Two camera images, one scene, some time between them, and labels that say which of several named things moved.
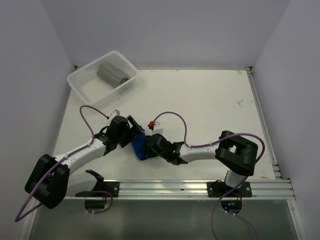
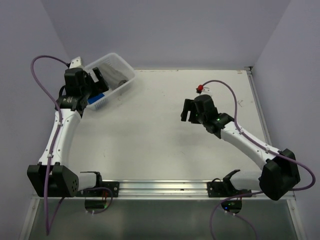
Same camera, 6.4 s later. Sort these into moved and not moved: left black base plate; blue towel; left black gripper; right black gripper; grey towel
Moved: blue towel; right black gripper; left black gripper
Not moved: grey towel; left black base plate
